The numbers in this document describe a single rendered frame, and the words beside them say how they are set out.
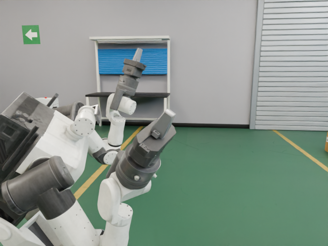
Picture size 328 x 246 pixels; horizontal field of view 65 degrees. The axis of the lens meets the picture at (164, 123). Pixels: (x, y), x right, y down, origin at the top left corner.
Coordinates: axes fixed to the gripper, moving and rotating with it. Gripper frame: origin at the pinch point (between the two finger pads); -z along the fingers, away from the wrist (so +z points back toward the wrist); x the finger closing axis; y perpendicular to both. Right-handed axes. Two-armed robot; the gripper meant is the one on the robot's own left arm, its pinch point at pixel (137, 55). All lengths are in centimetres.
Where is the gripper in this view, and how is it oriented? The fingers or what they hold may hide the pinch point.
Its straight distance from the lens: 119.9
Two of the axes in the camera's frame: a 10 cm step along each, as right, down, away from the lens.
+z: -3.4, 9.3, 0.9
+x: 7.1, 3.2, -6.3
